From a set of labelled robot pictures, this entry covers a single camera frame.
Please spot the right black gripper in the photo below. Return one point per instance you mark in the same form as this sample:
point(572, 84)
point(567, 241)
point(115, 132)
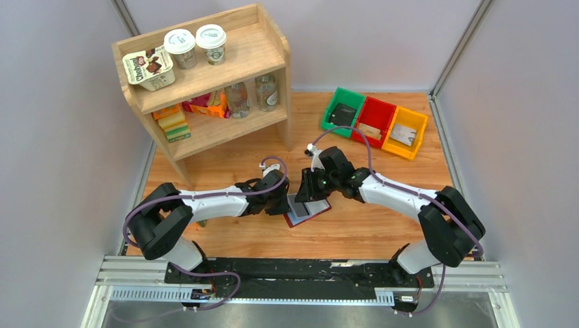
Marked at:
point(311, 186)

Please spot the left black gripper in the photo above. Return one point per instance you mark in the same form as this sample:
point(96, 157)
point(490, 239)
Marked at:
point(278, 201)

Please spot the red leather card holder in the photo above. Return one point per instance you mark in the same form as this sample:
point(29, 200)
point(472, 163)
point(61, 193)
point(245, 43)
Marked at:
point(315, 208)

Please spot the dark card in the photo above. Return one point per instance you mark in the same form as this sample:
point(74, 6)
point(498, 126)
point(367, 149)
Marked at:
point(299, 210)

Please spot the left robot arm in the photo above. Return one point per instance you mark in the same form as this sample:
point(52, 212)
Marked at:
point(157, 224)

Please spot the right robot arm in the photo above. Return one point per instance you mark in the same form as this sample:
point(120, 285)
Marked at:
point(450, 227)

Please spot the black card in green bin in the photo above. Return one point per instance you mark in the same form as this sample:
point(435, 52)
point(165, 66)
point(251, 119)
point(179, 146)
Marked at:
point(342, 115)

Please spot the tan card in red bin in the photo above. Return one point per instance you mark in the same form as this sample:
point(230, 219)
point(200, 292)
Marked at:
point(370, 131)

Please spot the silver card in yellow bin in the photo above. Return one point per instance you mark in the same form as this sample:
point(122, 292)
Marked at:
point(403, 134)

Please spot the red plastic bin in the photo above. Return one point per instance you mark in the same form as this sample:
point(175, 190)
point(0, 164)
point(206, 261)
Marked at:
point(379, 114)

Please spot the green plastic bin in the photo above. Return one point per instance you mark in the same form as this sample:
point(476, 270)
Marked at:
point(350, 98)

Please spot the right glass bottle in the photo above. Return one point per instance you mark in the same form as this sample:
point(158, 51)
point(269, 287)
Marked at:
point(266, 91)

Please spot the glass bottle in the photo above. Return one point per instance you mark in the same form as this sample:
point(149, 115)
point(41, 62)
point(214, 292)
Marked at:
point(237, 100)
point(266, 91)

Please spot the yellow plastic bin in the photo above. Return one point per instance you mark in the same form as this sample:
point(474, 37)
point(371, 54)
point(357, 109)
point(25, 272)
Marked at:
point(413, 119)

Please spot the left glass bottle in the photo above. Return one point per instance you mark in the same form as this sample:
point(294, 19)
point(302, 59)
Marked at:
point(237, 100)

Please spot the orange pink snack box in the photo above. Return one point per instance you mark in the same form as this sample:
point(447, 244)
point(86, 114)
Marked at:
point(213, 104)

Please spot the stacked yellow green sponges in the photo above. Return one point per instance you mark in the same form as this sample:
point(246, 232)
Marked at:
point(173, 123)

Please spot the wooden two-tier shelf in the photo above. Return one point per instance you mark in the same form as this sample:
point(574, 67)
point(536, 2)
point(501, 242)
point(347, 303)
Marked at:
point(255, 46)

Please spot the right white-lidded coffee cup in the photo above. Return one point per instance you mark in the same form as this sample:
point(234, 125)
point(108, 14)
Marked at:
point(211, 38)

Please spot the white-lidded coffee cup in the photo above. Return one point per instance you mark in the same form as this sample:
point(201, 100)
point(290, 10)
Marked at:
point(180, 44)
point(211, 38)

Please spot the Chobani yogurt cup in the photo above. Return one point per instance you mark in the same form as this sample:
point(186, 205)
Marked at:
point(152, 69)

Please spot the left white-lidded coffee cup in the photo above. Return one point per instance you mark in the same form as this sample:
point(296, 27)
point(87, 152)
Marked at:
point(180, 44)

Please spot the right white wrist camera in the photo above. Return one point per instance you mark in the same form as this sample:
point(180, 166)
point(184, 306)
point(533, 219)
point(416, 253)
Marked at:
point(313, 152)

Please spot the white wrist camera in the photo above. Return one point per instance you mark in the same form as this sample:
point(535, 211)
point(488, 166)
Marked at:
point(313, 152)
point(270, 168)

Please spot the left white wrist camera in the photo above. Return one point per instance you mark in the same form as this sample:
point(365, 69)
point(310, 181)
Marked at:
point(270, 168)

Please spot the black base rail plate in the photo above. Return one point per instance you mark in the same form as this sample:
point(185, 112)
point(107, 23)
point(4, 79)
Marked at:
point(300, 279)

